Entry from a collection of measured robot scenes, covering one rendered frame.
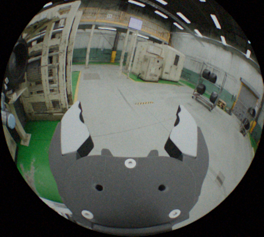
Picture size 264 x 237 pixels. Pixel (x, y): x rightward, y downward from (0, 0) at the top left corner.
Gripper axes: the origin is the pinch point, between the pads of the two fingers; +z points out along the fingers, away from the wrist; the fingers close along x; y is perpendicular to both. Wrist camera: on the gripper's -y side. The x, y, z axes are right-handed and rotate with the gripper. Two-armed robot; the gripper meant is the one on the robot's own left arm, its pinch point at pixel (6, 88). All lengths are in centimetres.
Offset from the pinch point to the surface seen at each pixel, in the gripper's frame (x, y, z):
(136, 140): -90, -126, -96
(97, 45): -657, -253, 626
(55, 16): -77, 37, 39
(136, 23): -422, 4, 111
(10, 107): 29, -32, 45
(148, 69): -410, -192, 8
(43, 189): 63, -77, -49
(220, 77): -948, -132, -569
